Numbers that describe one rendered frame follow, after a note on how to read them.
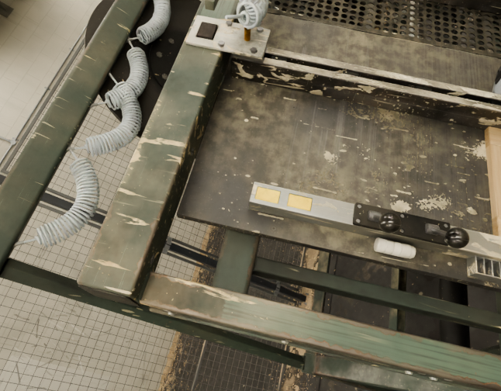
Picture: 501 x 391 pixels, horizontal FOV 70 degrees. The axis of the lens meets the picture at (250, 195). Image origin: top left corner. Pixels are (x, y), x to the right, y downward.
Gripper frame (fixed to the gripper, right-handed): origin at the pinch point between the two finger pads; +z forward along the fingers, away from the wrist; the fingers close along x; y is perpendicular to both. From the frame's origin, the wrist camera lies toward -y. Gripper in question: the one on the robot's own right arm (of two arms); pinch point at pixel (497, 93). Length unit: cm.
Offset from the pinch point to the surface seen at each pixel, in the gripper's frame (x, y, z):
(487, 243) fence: -6.8, 45.3, -2.4
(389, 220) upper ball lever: -32, 51, -14
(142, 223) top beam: -75, 60, -9
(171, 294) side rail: -66, 70, -4
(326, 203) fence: -41, 44, -2
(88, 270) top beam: -80, 70, -9
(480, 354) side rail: -10, 68, -4
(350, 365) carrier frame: -4, 69, 91
